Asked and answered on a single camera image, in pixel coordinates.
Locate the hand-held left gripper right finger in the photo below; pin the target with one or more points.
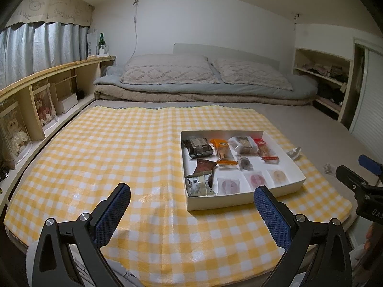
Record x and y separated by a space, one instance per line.
270 215

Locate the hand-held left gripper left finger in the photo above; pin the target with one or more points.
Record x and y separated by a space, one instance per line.
112 212

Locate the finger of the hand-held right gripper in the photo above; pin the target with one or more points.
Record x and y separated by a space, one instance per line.
369 163
348 176

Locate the white cardboard box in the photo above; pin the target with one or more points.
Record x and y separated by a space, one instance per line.
239 201

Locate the clear packet beige pastry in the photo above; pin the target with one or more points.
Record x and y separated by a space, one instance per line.
279 175

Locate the red snack packet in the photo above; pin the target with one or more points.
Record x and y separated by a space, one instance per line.
266 151

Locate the clear packet brown cake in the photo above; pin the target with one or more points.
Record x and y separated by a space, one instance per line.
244 145

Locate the silver snack packet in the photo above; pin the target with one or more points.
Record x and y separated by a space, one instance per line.
199 185

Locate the orange snack packet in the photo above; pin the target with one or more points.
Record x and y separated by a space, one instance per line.
223 152

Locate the brown patterned snack packet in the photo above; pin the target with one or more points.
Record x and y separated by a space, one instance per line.
203 169

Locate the dark brownie snack packet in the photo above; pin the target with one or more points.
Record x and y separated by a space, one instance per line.
199 148

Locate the person's right hand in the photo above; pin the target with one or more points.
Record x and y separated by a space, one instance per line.
370 234

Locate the small clear wrapper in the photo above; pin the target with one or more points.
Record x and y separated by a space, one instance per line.
329 168

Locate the crumpled clear wrapper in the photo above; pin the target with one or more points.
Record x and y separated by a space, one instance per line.
294 152

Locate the white sliding door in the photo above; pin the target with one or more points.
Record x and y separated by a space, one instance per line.
368 95

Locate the yellow checkered mat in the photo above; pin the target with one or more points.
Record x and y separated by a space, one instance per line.
119 143

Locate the dark clothes pile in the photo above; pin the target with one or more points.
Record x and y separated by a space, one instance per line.
329 92

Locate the light folded clothes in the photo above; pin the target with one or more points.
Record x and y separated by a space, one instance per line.
320 68

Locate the white storage box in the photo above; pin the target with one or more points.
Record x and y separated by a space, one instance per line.
67 101

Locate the small black object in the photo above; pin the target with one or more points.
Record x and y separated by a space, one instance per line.
80 92

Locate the wooden bedside shelf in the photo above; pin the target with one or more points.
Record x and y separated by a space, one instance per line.
36 113

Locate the beige quilted pillow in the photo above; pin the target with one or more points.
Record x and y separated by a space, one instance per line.
251 73
167 70

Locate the grey blanket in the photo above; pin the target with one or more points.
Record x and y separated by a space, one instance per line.
194 88

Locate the white paper bag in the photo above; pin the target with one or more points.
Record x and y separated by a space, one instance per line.
91 46

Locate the green glass bottle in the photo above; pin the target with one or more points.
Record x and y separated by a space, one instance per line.
102 39

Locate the grey curtain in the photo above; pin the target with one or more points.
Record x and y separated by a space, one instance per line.
39 44

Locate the beige printed valance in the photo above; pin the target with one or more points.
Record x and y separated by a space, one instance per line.
51 4

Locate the white wall shelf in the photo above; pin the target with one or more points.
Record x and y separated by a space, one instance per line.
296 59

